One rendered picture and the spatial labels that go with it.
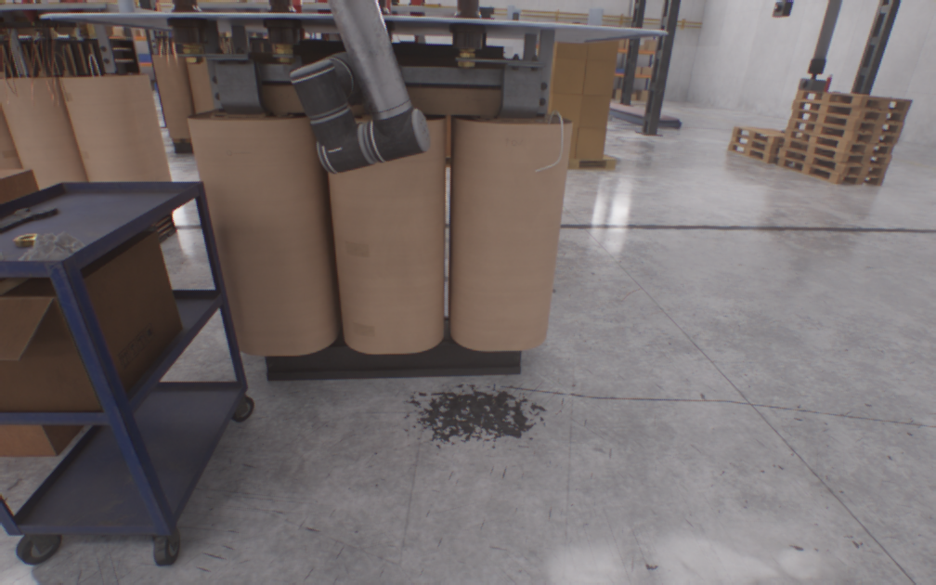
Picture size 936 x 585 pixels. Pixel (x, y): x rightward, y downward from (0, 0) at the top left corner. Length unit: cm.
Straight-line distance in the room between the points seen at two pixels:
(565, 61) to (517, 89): 473
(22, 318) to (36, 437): 100
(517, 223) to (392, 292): 52
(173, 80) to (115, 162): 397
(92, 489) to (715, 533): 186
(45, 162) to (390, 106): 318
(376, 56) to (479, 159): 59
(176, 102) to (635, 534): 728
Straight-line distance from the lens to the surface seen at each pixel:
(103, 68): 391
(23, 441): 220
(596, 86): 649
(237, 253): 178
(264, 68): 171
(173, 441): 182
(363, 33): 115
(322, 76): 122
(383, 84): 116
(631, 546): 160
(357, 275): 172
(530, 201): 165
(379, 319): 179
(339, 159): 125
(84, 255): 118
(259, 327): 190
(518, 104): 162
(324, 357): 208
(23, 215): 160
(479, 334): 184
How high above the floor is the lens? 125
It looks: 27 degrees down
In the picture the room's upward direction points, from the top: 2 degrees clockwise
